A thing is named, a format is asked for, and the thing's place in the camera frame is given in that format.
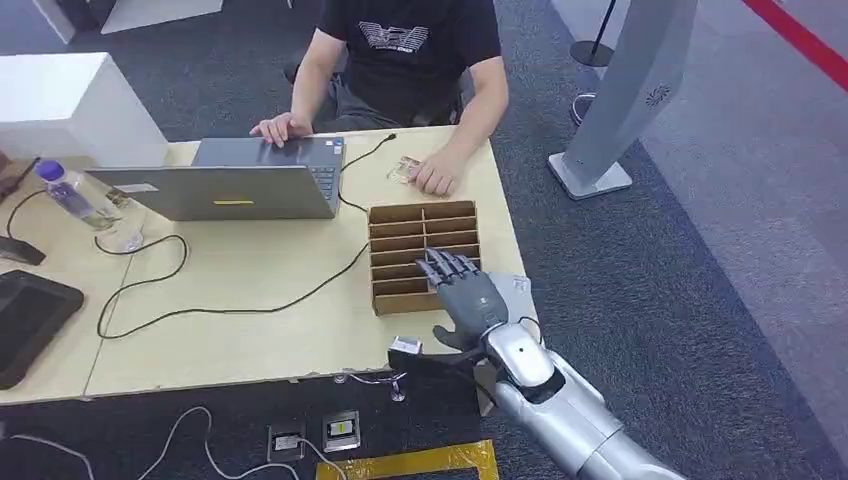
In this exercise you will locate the person's left hand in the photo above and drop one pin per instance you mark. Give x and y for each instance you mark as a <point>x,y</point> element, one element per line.
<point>437,175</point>

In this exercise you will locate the person's right hand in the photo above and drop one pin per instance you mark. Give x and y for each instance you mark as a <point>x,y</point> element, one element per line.
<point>281,127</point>

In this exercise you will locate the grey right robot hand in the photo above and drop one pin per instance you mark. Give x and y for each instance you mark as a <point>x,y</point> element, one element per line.
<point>474,301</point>

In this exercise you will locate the clear sleeved card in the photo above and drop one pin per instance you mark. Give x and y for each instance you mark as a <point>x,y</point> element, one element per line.
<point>401,169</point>

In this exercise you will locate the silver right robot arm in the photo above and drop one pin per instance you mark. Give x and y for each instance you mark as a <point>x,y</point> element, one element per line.
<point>563,411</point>

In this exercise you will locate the grey card reader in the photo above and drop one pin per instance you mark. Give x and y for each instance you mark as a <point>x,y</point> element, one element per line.
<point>520,291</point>

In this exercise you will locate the wooden card box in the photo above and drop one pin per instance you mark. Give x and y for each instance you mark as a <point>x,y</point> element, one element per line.
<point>397,301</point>

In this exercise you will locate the grey laptop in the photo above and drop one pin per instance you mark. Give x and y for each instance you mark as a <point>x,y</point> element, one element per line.
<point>222,192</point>

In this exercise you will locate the person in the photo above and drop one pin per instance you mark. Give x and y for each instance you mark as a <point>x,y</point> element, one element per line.
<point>404,66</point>

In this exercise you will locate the yellow floor tape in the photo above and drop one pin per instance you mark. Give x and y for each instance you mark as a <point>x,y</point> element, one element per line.
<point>417,462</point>

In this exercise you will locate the white panel furniture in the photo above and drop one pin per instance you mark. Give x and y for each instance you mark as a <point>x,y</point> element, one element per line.
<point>146,8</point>

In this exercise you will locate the silver floor socket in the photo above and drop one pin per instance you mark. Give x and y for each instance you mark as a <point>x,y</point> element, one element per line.
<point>340,430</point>

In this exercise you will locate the grey kiosk stand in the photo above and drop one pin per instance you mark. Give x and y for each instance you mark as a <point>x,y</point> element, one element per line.
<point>626,86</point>

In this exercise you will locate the clear water bottle purple cap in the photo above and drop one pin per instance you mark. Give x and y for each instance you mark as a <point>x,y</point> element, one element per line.
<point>79,199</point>

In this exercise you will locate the white cabinet block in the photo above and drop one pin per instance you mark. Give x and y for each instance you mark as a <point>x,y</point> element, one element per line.
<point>66,102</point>

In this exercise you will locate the dark floor socket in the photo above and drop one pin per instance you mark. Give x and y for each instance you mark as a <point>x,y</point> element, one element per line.
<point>285,442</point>

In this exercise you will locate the black tablet pad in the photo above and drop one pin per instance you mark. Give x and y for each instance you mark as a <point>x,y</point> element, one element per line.
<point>30,324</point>

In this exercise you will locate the red barrier belt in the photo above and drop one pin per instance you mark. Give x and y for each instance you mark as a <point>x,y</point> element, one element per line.
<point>798,36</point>

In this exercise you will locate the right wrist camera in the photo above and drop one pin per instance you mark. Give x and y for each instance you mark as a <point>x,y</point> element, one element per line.
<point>424,361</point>

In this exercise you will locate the black stanchion post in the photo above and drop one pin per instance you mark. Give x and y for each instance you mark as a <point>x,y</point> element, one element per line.
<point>591,53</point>

